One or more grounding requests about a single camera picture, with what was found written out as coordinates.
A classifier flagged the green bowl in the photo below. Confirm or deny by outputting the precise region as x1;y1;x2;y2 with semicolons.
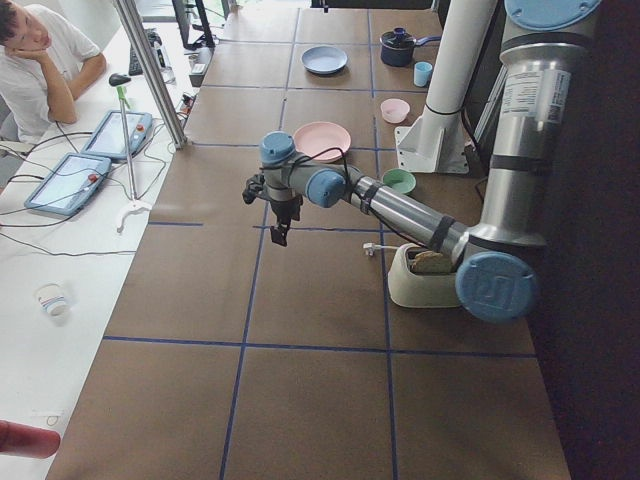
382;168;417;195

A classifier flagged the seated person white shirt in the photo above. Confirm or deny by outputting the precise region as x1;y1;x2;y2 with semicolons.
1;1;106;144

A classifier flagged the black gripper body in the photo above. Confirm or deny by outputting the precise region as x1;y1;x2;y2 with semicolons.
267;186;303;223

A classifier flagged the teach pendant tablet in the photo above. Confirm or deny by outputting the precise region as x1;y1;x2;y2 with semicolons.
24;153;112;217
81;110;153;162

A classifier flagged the white support column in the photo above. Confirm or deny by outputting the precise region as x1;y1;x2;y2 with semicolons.
424;0;497;116

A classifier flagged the light blue cup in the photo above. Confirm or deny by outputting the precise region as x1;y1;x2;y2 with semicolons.
413;61;433;87

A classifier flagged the cream toaster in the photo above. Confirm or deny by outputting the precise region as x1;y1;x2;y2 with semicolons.
388;244;461;309

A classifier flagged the green handled reacher grabber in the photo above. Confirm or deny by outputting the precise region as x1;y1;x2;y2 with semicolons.
116;85;151;234

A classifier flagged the paper cup on desk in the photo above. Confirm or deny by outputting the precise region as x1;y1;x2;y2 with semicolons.
35;283;69;317

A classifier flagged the bread slice in toaster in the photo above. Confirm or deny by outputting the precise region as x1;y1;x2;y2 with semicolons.
409;250;453;275

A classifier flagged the teach pendant tablet near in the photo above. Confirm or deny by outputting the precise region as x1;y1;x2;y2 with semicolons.
24;153;112;217

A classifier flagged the aluminium frame post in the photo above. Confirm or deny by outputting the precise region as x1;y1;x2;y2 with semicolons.
112;0;187;150

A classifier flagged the black keyboard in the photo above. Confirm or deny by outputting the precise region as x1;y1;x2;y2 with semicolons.
128;47;143;76

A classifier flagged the pink bowl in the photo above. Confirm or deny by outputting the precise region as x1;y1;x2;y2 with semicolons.
380;98;410;124

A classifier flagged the black computer mouse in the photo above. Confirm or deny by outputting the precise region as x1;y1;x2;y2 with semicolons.
108;73;131;87

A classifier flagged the dark blue saucepan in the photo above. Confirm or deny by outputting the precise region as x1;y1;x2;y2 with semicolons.
380;27;442;67

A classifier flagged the teach pendant tablet far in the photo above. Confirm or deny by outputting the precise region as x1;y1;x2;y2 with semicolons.
81;110;153;162

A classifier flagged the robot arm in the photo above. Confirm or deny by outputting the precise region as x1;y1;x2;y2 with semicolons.
243;1;600;324

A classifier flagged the white power plug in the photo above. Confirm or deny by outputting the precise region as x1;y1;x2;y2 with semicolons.
362;242;376;257

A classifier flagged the blue plate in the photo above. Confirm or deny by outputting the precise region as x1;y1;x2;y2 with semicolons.
301;45;348;75

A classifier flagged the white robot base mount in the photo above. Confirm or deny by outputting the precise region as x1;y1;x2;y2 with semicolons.
394;107;469;175

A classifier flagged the red cylinder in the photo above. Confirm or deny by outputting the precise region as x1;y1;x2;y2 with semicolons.
1;420;61;459

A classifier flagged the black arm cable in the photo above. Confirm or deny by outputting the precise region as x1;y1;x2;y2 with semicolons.
259;145;401;241

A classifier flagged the pink plate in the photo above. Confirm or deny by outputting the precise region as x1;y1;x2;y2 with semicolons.
293;121;351;163

